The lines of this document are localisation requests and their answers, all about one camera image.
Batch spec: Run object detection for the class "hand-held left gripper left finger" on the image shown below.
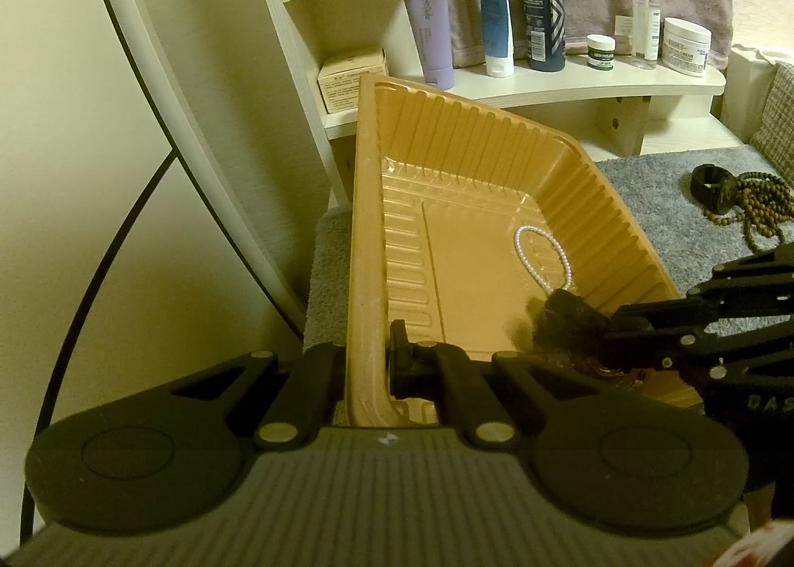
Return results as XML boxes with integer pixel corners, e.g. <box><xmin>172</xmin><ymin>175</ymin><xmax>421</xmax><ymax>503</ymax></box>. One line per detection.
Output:
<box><xmin>170</xmin><ymin>344</ymin><xmax>348</xmax><ymax>451</ymax></box>

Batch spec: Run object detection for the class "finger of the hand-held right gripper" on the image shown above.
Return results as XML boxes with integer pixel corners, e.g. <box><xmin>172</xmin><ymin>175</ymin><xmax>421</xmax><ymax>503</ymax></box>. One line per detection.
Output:
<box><xmin>611</xmin><ymin>245</ymin><xmax>794</xmax><ymax>333</ymax></box>
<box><xmin>598</xmin><ymin>328</ymin><xmax>794</xmax><ymax>394</ymax></box>

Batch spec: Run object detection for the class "long wooden bead necklace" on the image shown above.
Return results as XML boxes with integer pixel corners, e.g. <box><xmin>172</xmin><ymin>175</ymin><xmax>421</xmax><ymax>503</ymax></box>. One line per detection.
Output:
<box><xmin>704</xmin><ymin>170</ymin><xmax>794</xmax><ymax>252</ymax></box>

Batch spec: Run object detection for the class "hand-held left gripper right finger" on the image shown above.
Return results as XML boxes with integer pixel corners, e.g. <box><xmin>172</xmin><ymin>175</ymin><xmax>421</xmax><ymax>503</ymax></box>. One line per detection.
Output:
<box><xmin>388</xmin><ymin>319</ymin><xmax>624</xmax><ymax>450</ymax></box>

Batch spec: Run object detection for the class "black smartwatch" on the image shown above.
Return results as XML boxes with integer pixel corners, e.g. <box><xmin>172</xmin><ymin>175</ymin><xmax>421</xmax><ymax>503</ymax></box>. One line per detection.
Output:
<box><xmin>690</xmin><ymin>164</ymin><xmax>739</xmax><ymax>214</ymax></box>

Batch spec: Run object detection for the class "grey towel mat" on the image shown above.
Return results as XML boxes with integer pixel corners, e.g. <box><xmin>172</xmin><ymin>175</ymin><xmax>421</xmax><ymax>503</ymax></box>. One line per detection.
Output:
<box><xmin>304</xmin><ymin>142</ymin><xmax>794</xmax><ymax>357</ymax></box>

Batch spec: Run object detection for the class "lavender tube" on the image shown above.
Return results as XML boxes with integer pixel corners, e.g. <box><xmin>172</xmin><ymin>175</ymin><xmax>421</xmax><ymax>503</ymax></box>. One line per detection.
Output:
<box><xmin>400</xmin><ymin>0</ymin><xmax>457</xmax><ymax>90</ymax></box>

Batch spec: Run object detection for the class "small green jar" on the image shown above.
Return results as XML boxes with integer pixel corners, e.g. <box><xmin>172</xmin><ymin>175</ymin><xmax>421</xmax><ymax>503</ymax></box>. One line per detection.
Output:
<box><xmin>586</xmin><ymin>35</ymin><xmax>618</xmax><ymax>68</ymax></box>

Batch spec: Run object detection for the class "black strap bracelet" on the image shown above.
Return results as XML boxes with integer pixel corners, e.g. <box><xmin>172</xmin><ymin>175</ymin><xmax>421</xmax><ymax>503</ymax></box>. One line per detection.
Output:
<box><xmin>527</xmin><ymin>288</ymin><xmax>649</xmax><ymax>385</ymax></box>

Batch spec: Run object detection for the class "small cardboard box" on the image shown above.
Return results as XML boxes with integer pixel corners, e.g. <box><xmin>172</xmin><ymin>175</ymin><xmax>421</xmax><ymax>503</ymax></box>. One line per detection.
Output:
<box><xmin>318</xmin><ymin>46</ymin><xmax>389</xmax><ymax>115</ymax></box>

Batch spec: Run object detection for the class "clear spray bottle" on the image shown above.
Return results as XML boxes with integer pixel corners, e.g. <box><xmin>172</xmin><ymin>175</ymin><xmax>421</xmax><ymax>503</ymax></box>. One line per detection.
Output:
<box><xmin>631</xmin><ymin>0</ymin><xmax>660</xmax><ymax>70</ymax></box>

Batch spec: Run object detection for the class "pearl necklace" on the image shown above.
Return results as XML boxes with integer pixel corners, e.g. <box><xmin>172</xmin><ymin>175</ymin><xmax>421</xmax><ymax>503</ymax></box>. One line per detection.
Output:
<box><xmin>514</xmin><ymin>225</ymin><xmax>572</xmax><ymax>295</ymax></box>

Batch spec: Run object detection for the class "white cream jar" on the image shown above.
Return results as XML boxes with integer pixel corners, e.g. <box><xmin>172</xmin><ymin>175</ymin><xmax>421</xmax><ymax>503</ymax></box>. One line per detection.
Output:
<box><xmin>661</xmin><ymin>17</ymin><xmax>713</xmax><ymax>78</ymax></box>

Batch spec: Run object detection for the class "white red cloth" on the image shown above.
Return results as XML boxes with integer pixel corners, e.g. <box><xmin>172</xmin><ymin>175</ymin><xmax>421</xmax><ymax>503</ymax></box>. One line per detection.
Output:
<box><xmin>713</xmin><ymin>517</ymin><xmax>794</xmax><ymax>567</ymax></box>

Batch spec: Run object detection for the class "cream shelf unit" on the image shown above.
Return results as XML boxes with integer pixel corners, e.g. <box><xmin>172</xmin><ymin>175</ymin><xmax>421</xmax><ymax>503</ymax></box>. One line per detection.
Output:
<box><xmin>242</xmin><ymin>0</ymin><xmax>748</xmax><ymax>214</ymax></box>

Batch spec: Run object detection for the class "blue and white tube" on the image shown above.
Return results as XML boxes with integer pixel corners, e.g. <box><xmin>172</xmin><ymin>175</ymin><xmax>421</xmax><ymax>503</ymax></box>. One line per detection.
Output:
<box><xmin>472</xmin><ymin>0</ymin><xmax>516</xmax><ymax>78</ymax></box>

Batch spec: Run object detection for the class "orange plastic tray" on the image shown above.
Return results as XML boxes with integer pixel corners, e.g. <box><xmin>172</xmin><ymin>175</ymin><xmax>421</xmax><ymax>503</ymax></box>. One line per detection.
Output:
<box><xmin>344</xmin><ymin>74</ymin><xmax>702</xmax><ymax>428</ymax></box>

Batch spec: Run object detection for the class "grey woven pillow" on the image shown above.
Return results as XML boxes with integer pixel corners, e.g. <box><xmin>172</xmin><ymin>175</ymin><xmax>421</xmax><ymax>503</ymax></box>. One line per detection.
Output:
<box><xmin>750</xmin><ymin>62</ymin><xmax>794</xmax><ymax>171</ymax></box>

